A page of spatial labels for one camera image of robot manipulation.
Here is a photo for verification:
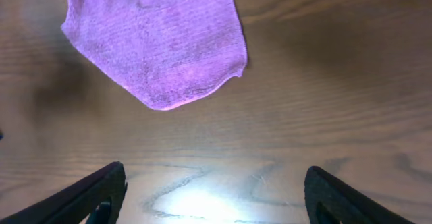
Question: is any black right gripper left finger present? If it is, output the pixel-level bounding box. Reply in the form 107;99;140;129
1;161;128;224

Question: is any purple microfiber cloth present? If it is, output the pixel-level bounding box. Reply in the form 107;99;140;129
61;0;248;111

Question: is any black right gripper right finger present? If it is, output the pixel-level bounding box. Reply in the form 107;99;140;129
304;166;412;224

